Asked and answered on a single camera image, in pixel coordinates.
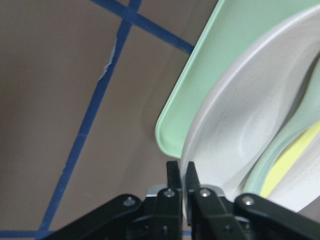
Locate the light green tray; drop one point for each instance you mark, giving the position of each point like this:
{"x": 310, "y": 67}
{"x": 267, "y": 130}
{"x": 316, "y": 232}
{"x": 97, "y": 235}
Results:
{"x": 233, "y": 26}

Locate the yellow plastic fork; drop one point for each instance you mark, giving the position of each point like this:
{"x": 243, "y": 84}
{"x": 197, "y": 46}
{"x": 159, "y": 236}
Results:
{"x": 288, "y": 158}

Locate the pale green plastic spoon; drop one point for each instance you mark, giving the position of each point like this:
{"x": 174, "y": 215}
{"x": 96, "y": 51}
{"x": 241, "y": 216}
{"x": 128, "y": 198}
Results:
{"x": 306, "y": 115}

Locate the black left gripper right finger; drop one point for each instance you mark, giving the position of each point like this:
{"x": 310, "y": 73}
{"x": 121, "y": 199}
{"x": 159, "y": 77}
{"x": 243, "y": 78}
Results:
{"x": 249, "y": 217}

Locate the white round plate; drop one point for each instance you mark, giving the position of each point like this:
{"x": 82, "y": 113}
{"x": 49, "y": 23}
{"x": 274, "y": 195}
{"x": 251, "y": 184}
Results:
{"x": 250, "y": 103}

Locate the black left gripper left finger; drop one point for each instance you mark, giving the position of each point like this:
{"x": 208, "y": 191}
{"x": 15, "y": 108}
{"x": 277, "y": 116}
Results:
{"x": 126, "y": 217}

